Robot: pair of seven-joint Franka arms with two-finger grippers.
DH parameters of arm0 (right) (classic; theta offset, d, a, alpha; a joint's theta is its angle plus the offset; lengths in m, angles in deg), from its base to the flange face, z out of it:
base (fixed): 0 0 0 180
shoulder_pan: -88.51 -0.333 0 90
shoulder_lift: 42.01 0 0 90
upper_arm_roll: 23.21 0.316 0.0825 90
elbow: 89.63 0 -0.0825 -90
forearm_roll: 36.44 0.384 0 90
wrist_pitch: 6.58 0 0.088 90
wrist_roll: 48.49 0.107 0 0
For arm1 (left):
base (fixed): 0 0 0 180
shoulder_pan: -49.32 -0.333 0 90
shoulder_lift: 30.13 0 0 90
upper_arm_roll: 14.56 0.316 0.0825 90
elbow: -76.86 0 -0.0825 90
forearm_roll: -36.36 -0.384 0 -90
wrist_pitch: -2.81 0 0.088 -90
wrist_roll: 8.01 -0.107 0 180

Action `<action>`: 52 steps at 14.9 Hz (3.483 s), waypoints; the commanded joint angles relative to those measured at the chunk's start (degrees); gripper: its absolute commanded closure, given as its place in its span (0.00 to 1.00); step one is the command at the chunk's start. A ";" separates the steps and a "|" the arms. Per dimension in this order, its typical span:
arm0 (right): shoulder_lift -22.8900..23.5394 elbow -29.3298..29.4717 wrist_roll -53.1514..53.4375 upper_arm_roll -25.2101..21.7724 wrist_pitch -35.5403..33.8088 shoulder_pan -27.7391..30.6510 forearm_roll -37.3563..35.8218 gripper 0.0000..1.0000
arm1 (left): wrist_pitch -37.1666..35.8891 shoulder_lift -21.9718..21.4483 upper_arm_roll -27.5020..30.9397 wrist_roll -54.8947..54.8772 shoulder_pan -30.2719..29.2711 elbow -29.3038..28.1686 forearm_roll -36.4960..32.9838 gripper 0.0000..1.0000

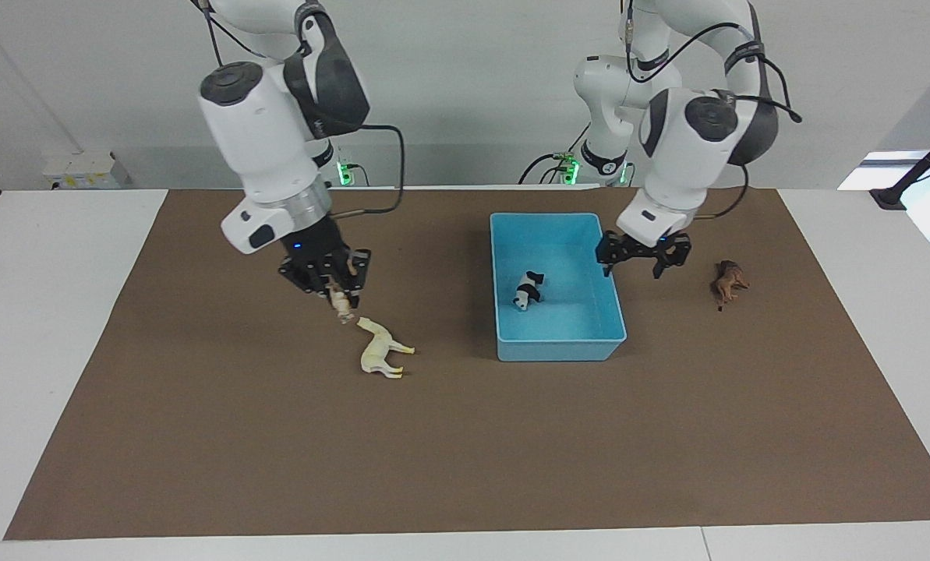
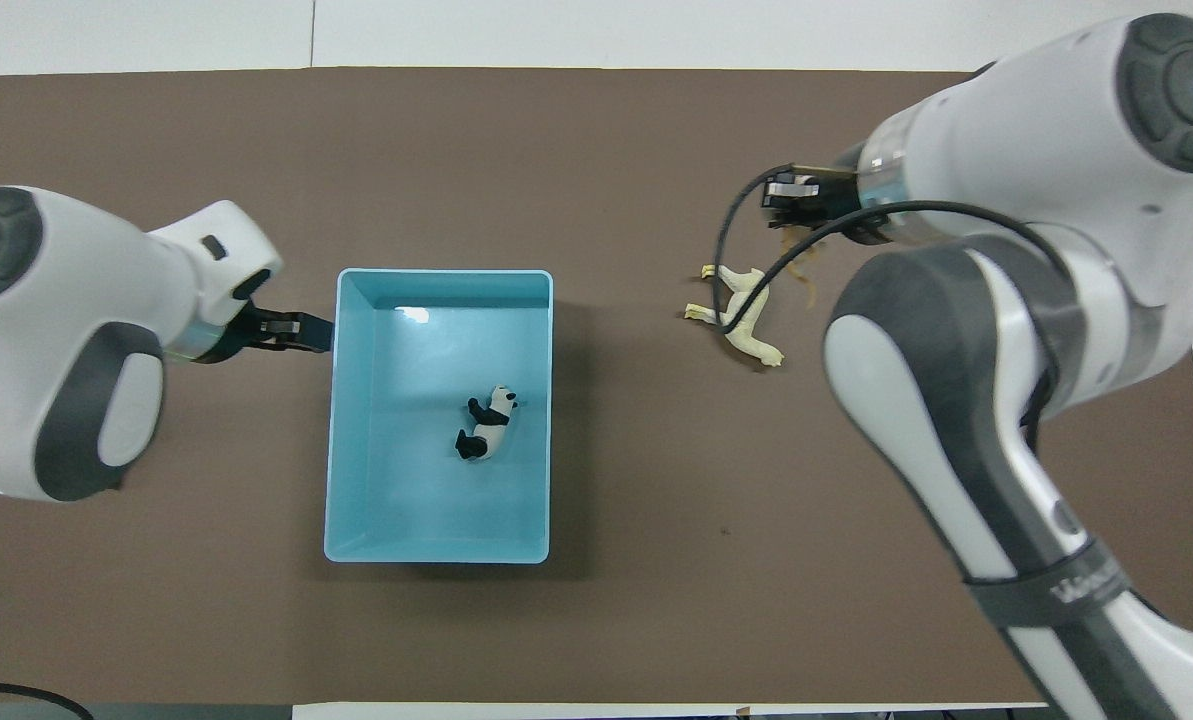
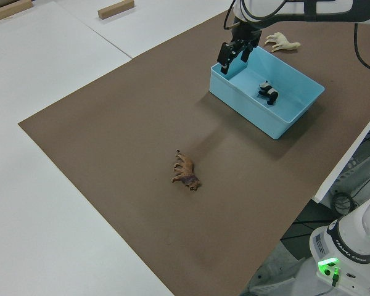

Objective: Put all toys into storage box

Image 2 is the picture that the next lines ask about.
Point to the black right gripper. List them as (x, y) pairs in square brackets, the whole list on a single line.
[(836, 200)]

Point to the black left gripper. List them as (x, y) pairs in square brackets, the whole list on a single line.
[(236, 335)]

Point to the orange striped tiger toy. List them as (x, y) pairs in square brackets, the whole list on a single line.
[(806, 262)]

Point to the cream horse toy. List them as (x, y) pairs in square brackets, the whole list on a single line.
[(751, 320)]

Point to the black and white panda toy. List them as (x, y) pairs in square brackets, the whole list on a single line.
[(489, 425)]

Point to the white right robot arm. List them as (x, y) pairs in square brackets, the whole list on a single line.
[(1016, 330)]

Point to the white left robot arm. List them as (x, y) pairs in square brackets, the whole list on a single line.
[(66, 340)]

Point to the light blue storage box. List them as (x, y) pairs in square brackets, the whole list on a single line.
[(406, 500)]

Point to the brown table mat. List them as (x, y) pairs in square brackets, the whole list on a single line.
[(656, 600)]

